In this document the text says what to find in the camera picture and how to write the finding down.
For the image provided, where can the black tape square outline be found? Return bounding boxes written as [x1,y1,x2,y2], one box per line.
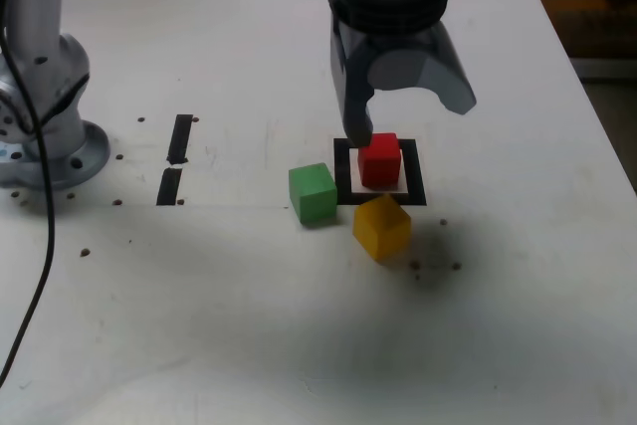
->
[332,137,428,207]

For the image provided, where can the brown wooden furniture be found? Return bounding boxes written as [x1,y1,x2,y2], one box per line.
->
[517,0,637,79]

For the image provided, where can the black cable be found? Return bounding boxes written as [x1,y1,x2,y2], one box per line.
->
[0,21,56,386]

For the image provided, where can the green cube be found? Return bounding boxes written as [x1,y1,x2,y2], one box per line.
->
[288,162,339,225]

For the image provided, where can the red cube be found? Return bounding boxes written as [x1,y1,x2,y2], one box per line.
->
[357,132,402,188]

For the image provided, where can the black tape strip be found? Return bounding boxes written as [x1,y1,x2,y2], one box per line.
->
[155,113,194,207]

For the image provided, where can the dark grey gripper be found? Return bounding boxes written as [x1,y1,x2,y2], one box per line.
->
[329,15,478,147]

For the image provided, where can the yellow cube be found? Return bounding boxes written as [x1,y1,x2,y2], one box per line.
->
[352,194,413,263]

